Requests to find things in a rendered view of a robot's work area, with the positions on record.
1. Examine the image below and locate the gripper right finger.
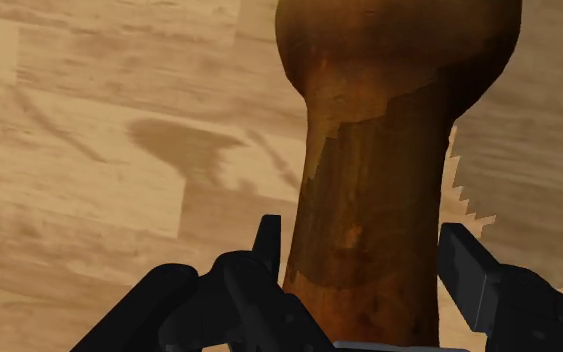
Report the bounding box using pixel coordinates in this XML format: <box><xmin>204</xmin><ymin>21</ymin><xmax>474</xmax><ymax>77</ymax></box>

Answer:
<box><xmin>437</xmin><ymin>222</ymin><xmax>563</xmax><ymax>352</ymax></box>

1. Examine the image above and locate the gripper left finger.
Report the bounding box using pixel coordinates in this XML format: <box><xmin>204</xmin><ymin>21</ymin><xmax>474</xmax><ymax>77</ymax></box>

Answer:
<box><xmin>70</xmin><ymin>214</ymin><xmax>337</xmax><ymax>352</ymax></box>

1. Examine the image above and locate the brown wooden vase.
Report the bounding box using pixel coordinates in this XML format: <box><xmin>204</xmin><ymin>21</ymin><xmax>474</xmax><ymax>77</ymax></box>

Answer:
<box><xmin>274</xmin><ymin>0</ymin><xmax>524</xmax><ymax>348</ymax></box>

